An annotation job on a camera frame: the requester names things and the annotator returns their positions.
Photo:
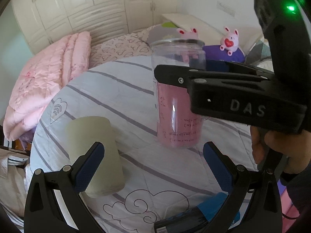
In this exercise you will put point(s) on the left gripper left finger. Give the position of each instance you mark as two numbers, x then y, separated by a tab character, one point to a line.
42	211

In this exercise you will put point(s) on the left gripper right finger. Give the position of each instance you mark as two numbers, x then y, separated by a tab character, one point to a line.
264	213

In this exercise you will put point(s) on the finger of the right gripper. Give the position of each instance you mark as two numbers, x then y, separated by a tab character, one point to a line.
234	67
216	82

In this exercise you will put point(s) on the clear jar with pink label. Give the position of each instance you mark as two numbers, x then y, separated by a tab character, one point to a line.
177	126

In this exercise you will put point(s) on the pale green frosted cup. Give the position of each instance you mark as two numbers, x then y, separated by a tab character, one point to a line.
97	168

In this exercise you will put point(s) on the person's right hand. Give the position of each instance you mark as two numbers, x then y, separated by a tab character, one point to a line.
295	147

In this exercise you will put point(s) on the purple pillow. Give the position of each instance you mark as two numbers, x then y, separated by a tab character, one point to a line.
213	52

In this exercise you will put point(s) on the right pink plush bunny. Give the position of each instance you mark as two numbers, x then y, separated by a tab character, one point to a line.
230	42

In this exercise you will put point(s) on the pink plush bunny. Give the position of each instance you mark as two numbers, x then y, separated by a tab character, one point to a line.
192	34
230	42

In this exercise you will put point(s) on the white bedside board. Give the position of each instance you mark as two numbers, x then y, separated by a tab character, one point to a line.
210	35

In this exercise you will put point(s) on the left pink plush bunny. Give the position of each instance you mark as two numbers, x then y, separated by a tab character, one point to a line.
192	34

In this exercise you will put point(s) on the beige clothes pile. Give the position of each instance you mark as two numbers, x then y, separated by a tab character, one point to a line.
13	190

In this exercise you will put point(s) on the geometric patterned quilt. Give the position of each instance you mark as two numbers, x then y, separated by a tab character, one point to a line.
258	52

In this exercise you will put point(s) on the grey green pillow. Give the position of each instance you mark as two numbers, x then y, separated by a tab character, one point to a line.
162	31

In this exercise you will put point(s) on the black and blue can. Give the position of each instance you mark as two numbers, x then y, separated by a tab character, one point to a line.
194	217

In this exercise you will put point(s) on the heart patterned bed sheet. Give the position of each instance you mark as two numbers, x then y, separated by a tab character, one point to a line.
129	45

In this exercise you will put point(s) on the purple folded blanket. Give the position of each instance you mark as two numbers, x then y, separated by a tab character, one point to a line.
27	138

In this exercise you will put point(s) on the striped quilted table cover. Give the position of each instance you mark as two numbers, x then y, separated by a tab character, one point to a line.
160	182

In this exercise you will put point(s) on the folded pink quilt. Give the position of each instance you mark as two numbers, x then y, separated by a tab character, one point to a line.
43	76

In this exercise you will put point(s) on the cream white wardrobe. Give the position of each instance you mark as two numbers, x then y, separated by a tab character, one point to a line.
44	22

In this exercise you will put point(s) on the wall socket plate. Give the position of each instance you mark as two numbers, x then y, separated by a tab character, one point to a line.
225	8

